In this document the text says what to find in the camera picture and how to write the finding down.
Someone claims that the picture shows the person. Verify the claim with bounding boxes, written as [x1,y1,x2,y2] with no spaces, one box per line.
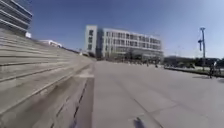
[208,60,218,80]

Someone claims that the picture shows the wide grey stone steps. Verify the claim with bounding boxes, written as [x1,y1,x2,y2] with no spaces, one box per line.
[0,28,97,128]

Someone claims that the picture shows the low dark building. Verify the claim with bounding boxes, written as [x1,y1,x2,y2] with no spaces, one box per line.
[163,55,224,69]

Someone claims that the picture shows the tall grey lamp pole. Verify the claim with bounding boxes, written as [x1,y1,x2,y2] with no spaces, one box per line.
[197,26,207,72]

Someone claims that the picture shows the low white building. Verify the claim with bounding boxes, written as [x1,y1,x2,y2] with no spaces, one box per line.
[38,39,64,49]

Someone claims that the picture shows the glass striped building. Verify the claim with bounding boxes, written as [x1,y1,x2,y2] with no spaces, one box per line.
[0,0,34,38]

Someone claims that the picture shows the large white office building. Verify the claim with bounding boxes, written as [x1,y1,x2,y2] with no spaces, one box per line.
[83,24,165,62]

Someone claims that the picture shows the dark planted strip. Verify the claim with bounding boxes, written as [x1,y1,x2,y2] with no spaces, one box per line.
[163,65,224,79]

